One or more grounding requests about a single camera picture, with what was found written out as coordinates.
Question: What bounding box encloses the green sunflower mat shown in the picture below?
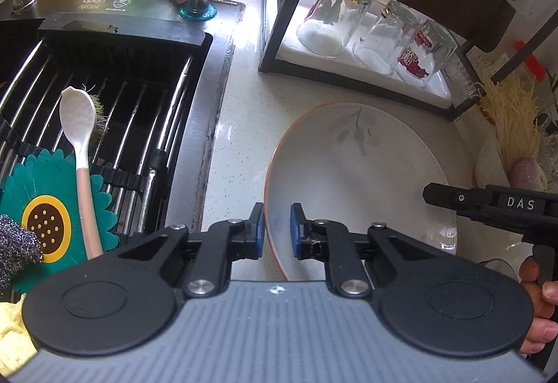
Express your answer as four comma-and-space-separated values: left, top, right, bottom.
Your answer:
0, 148, 121, 295

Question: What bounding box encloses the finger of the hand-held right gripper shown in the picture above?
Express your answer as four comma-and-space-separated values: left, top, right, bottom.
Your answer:
423, 181, 491, 220

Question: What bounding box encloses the black kitchen sink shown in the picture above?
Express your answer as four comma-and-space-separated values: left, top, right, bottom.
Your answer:
0, 0, 247, 235

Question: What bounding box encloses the person's right hand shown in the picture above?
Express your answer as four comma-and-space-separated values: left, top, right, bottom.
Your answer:
520, 256, 558, 354

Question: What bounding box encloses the roll-up steel drying rack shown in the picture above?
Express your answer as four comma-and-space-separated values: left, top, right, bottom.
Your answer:
0, 12, 214, 262

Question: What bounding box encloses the steel wool scrubber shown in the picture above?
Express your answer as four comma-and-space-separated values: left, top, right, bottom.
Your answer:
0, 214, 44, 288

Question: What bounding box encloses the white spoon with pink handle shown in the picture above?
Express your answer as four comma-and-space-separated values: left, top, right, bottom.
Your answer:
59, 87, 104, 260

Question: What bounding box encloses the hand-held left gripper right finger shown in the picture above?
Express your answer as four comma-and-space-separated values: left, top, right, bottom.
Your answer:
290, 202, 439, 299

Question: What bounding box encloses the yellow sponge cloth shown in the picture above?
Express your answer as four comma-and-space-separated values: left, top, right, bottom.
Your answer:
0, 302, 38, 371

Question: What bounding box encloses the clear glass with red print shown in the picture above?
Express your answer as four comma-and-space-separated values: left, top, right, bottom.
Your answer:
394, 20, 458, 88

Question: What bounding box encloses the white plate with orange rim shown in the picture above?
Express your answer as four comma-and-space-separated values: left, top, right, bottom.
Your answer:
264, 103, 459, 284

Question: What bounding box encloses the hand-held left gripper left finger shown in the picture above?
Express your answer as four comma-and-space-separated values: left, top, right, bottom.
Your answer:
117, 202, 265, 300

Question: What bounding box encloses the purple onion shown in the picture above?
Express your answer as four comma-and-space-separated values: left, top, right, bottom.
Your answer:
508, 157, 544, 192

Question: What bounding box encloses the white rack mat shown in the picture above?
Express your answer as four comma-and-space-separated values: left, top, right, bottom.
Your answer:
266, 0, 454, 109

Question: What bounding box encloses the bristle brush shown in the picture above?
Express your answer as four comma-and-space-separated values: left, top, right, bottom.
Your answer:
81, 83, 108, 136

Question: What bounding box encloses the black metal rack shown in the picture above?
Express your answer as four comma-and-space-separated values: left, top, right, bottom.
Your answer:
258, 0, 517, 123

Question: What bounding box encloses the clear drinking glass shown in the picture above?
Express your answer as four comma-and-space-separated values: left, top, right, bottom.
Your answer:
296, 0, 374, 58
352, 0, 422, 76

